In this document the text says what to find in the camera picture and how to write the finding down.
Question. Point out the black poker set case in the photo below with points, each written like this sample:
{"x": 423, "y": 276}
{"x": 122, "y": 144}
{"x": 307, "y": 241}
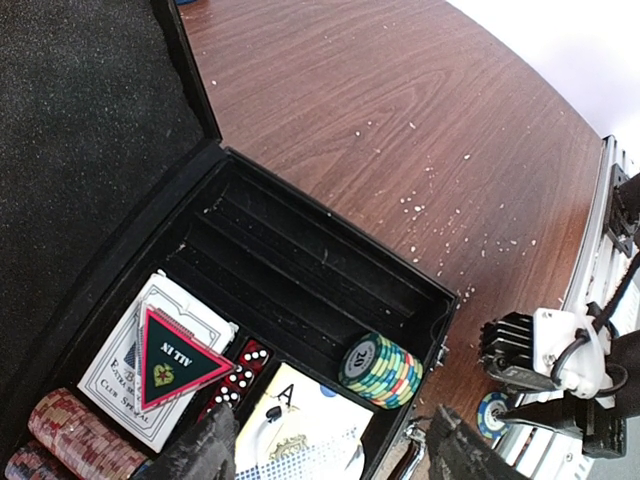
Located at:
{"x": 112, "y": 169}

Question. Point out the triangular all-in button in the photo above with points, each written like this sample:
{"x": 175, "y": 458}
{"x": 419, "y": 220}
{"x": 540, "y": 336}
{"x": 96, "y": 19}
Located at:
{"x": 173, "y": 362}

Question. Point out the row of red dice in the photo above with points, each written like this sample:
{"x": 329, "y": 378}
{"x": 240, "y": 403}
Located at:
{"x": 234, "y": 387}

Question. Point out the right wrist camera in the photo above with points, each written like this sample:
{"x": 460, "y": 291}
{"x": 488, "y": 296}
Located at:
{"x": 549, "y": 350}

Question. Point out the blue yellow card deck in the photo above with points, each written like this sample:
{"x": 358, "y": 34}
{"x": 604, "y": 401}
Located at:
{"x": 301, "y": 429}

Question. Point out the left row of poker chips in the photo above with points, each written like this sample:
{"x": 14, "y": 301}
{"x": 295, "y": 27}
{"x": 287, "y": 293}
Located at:
{"x": 34, "y": 461}

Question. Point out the blue green 50 chip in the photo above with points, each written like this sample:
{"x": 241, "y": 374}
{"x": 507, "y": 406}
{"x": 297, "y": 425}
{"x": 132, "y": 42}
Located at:
{"x": 490, "y": 407}

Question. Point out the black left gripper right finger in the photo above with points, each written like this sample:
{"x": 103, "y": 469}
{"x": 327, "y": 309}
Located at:
{"x": 457, "y": 452}

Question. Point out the right row of poker chips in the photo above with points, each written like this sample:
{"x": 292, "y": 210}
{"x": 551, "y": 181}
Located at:
{"x": 80, "y": 440}

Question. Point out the white card deck box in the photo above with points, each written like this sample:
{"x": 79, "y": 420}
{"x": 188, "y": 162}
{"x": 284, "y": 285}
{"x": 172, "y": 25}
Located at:
{"x": 113, "y": 376}

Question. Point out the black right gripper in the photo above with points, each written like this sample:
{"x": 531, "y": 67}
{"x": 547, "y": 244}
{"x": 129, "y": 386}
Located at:
{"x": 602, "y": 431}

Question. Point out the row of poker chips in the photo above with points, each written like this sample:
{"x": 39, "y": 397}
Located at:
{"x": 34, "y": 461}
{"x": 80, "y": 440}

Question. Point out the green poker chip stack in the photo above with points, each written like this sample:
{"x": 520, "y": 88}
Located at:
{"x": 381, "y": 371}

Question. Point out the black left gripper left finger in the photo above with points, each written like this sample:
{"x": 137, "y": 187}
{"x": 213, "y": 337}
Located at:
{"x": 205, "y": 451}

